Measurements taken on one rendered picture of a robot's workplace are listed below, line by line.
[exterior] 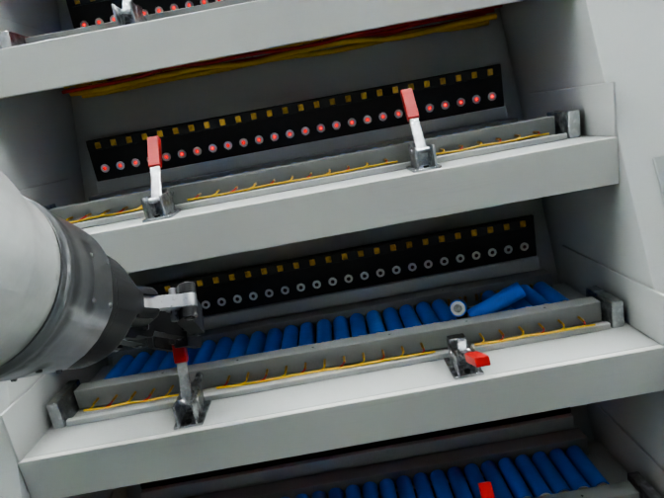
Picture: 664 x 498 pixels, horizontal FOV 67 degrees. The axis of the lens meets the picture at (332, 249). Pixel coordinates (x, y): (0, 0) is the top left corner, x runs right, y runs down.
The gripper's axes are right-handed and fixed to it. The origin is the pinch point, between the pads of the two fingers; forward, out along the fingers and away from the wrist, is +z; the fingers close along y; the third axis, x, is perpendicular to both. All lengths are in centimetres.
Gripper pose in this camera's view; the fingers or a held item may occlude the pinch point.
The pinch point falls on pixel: (174, 332)
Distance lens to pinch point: 51.0
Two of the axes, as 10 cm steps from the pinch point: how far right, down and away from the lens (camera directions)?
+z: 0.6, 2.5, 9.7
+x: -1.7, -9.5, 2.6
